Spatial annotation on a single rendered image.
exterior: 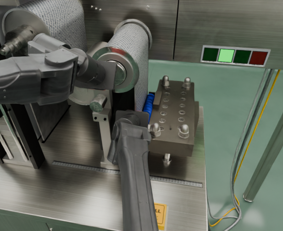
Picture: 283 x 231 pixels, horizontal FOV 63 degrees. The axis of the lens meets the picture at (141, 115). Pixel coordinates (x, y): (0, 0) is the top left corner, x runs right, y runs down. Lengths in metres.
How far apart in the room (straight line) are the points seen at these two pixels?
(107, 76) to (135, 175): 0.24
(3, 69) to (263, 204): 1.89
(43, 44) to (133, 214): 0.35
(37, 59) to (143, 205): 0.30
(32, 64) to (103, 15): 0.63
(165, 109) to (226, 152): 1.42
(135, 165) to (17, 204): 0.50
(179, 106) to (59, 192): 0.53
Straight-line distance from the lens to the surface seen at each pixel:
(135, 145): 0.50
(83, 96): 0.79
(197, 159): 0.91
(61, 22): 0.78
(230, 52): 1.00
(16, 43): 0.71
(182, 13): 0.94
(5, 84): 0.39
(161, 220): 0.73
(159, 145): 0.79
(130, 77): 0.68
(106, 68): 0.56
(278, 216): 2.02
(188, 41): 0.97
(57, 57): 0.42
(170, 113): 0.88
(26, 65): 0.40
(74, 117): 1.11
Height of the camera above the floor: 1.57
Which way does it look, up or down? 39 degrees down
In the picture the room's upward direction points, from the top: straight up
